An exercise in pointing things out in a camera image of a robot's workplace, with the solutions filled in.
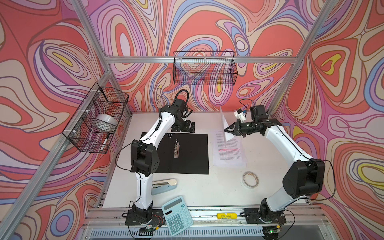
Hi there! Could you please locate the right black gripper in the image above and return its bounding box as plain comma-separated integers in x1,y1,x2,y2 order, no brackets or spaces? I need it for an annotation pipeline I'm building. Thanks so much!
224,119,259,137

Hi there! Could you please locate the single printed paper sheet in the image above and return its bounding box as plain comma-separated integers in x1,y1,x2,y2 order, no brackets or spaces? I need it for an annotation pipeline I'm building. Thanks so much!
220,107,234,142

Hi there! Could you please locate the printed paper stack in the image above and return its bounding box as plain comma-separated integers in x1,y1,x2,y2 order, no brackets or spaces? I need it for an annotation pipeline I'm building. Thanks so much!
213,131,247,168

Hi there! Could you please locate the white black file folder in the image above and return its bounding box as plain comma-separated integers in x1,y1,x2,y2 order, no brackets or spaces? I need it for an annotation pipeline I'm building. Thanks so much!
156,133,210,175

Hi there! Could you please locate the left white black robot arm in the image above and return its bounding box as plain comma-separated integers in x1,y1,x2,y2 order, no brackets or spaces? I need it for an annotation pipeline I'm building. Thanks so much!
130,99,195,218

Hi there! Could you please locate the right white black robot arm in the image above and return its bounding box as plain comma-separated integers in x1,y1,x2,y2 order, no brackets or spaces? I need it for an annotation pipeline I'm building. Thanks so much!
225,105,326,221

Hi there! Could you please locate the clear tape roll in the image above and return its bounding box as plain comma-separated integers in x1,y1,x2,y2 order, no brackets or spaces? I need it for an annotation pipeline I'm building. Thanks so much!
242,172,259,189

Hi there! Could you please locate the blue cream stapler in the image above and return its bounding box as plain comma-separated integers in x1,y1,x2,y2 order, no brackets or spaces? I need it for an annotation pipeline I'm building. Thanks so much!
151,179,178,196

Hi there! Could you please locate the black marker pen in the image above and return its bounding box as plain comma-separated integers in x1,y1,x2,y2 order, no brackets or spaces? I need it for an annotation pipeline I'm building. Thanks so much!
100,134,110,152

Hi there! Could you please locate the yellow label sticker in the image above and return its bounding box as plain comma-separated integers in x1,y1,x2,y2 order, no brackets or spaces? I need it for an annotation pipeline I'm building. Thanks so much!
217,213,238,220

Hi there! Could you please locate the teal calculator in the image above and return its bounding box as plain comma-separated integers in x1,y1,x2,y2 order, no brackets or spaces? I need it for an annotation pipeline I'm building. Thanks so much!
162,196,193,237

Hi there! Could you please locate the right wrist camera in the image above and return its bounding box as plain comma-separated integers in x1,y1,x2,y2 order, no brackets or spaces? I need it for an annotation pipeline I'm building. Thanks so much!
234,109,247,123

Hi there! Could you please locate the back black wire basket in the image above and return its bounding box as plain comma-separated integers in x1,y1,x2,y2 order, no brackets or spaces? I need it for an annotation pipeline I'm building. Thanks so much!
173,50,238,86

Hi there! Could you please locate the black wire basket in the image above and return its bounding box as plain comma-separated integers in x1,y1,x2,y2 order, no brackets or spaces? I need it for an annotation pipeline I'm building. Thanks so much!
173,50,238,86
62,83,129,154

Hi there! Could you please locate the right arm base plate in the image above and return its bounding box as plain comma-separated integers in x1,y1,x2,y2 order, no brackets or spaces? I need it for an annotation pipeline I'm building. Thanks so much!
240,208,287,225

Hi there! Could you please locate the left black wire basket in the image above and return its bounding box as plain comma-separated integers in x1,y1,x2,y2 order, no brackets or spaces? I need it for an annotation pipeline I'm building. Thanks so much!
62,83,129,154

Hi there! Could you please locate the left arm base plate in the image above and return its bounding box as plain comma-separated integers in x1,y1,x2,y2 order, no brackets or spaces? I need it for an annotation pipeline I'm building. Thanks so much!
121,209,166,227

